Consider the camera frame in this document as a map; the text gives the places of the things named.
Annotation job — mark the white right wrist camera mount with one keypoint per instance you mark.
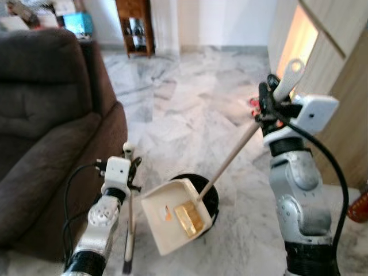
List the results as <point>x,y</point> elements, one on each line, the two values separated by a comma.
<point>315,112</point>

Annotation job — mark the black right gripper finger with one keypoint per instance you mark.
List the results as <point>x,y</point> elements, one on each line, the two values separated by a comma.
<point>265,91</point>

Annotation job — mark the small brown wooden shelf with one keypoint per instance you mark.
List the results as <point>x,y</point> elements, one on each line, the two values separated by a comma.
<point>135,29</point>

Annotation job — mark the blue box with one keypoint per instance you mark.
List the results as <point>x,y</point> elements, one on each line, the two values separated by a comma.
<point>79,23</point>

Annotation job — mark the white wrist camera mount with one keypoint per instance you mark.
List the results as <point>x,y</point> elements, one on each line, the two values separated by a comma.
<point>315,112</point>
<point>117,172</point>

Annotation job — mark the round black waste bin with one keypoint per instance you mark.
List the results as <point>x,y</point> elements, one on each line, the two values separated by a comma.
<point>212,202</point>

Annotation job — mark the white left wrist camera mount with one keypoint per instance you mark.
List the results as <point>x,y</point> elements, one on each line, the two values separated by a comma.
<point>117,172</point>

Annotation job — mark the dark brown fabric sofa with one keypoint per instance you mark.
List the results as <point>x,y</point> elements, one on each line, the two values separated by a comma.
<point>46,126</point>

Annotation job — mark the beige wooden cabinet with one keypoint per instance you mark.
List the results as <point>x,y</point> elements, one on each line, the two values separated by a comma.
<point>345,86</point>

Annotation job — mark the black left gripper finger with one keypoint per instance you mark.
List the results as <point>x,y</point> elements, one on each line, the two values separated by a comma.
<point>138,164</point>

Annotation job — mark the golden foil packet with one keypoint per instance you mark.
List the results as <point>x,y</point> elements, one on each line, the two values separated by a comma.
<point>190,218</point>

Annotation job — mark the red and gold container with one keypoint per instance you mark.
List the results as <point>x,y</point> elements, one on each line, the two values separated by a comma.
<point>359,208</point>

